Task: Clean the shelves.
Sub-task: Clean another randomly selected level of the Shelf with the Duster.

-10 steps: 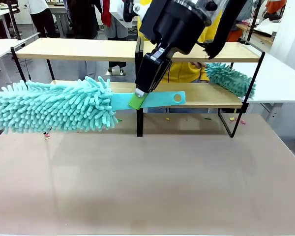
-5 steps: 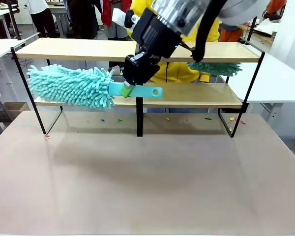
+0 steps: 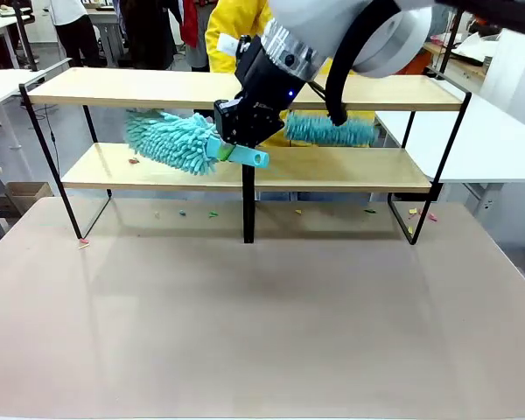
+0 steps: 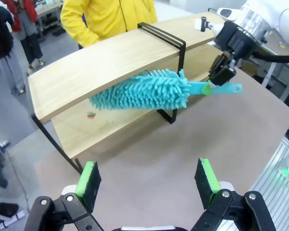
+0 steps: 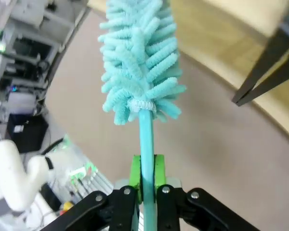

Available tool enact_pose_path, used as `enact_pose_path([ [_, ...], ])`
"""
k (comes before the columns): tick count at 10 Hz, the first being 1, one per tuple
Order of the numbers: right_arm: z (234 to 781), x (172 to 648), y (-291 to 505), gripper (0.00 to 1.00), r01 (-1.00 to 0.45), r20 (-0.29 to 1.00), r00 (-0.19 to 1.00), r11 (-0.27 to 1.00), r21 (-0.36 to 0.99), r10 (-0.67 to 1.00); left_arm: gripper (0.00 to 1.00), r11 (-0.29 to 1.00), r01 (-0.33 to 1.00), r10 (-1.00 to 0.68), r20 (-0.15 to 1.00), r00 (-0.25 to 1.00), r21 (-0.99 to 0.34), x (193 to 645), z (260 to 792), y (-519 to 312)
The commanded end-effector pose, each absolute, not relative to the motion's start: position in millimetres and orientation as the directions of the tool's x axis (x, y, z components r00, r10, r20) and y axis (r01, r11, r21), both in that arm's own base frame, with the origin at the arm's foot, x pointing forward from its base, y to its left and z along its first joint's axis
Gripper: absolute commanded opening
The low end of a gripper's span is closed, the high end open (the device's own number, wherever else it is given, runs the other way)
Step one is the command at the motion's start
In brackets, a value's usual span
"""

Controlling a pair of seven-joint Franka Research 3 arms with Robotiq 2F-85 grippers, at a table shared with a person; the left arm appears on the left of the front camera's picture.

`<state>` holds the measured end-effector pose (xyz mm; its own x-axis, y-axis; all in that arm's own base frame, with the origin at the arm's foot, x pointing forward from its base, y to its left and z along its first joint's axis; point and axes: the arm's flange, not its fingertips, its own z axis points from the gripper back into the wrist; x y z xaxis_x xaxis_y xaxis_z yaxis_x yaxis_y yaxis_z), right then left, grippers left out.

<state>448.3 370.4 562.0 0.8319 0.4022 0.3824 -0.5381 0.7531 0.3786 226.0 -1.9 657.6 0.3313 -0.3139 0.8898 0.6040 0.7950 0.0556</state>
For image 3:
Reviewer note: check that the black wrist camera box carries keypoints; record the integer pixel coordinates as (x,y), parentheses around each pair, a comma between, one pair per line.
(249,65)

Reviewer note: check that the two-tier wooden shelf rack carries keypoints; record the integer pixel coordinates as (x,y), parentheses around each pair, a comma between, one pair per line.
(248,210)

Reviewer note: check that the black metal pole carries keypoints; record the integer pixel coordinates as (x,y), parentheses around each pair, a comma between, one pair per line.
(26,44)

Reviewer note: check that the grey metal table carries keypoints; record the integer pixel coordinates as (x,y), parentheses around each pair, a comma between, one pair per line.
(109,35)

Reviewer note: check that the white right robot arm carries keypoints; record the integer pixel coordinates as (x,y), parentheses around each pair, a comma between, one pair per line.
(520,65)

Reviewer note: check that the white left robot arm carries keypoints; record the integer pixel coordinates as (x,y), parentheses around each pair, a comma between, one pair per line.
(398,35)

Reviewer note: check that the person in white shirt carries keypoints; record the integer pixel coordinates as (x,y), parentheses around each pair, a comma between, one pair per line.
(76,44)

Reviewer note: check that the wooden shelf board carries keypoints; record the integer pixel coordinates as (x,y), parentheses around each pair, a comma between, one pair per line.
(135,87)
(332,170)

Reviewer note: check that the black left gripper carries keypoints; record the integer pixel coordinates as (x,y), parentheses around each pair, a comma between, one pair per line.
(262,118)

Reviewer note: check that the light teal chenille duster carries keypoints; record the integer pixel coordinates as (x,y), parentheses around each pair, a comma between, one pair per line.
(170,140)

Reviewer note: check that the white label tag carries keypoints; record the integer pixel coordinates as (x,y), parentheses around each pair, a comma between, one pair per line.
(227,44)

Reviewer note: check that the brown cardboard box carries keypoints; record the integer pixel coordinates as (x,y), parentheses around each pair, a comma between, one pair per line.
(26,197)

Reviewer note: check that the dark teal chenille duster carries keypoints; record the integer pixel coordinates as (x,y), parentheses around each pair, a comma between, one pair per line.
(315,129)

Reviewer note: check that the person in dark coat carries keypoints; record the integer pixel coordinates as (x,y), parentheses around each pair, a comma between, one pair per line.
(149,35)

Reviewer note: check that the person in yellow jacket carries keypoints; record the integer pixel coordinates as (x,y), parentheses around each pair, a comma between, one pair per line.
(232,17)

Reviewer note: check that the person in red jacket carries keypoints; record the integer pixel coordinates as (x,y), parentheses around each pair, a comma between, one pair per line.
(190,22)

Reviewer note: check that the large white table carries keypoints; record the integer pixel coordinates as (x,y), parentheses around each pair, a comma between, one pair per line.
(485,144)

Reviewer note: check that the white paper sheets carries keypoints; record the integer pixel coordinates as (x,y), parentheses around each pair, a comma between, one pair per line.
(477,44)

